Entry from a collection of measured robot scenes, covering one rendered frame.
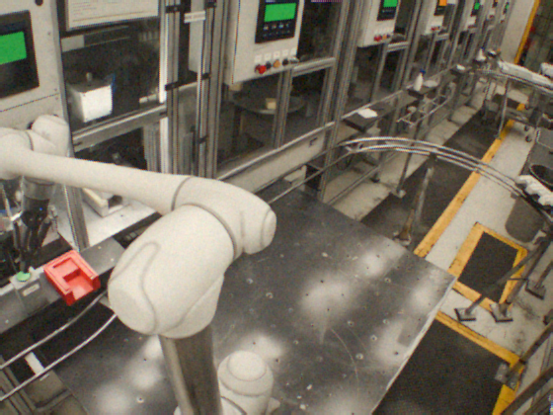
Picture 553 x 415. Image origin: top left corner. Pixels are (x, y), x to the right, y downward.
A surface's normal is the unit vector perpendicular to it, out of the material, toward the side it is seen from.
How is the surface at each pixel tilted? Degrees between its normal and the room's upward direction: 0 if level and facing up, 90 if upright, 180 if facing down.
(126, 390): 0
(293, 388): 0
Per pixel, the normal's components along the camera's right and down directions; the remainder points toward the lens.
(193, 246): 0.51, -0.51
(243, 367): 0.18, -0.84
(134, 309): -0.45, 0.40
